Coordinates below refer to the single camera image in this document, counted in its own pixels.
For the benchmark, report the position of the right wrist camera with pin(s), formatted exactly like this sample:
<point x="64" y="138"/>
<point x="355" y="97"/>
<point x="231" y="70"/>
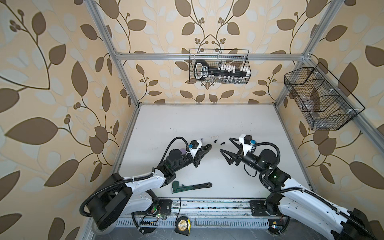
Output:
<point x="247" y="142"/>

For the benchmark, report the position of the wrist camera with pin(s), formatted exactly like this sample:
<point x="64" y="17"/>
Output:
<point x="195" y="145"/>
<point x="247" y="142"/>

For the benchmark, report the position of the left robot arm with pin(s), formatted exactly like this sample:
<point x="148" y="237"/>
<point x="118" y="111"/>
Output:
<point x="118" y="195"/>

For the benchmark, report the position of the side wire basket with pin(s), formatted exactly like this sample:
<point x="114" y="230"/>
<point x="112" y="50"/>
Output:
<point x="325" y="102"/>

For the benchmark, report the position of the back wire basket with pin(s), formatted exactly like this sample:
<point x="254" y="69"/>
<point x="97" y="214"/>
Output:
<point x="237" y="57"/>

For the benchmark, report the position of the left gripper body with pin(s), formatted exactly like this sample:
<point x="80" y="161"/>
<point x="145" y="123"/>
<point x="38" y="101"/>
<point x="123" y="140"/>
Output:
<point x="195" y="160"/>

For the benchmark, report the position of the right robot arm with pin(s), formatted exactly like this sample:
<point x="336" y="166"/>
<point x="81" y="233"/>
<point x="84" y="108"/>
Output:
<point x="290" y="198"/>

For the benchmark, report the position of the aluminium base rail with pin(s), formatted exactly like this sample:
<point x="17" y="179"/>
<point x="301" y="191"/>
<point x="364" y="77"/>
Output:
<point x="202" y="213"/>

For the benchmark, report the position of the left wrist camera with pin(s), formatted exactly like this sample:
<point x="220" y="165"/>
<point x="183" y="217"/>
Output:
<point x="195" y="145"/>

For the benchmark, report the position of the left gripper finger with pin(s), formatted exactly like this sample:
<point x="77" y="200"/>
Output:
<point x="202" y="148"/>
<point x="205" y="155"/>

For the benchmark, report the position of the green pipe wrench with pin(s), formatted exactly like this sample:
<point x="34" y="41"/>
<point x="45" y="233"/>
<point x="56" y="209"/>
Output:
<point x="178" y="188"/>

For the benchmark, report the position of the yellow black tape measure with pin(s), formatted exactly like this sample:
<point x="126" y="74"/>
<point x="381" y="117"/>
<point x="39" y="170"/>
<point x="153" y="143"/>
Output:
<point x="183" y="226"/>

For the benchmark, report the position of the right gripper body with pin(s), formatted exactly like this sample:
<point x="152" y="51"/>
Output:
<point x="240" y="156"/>

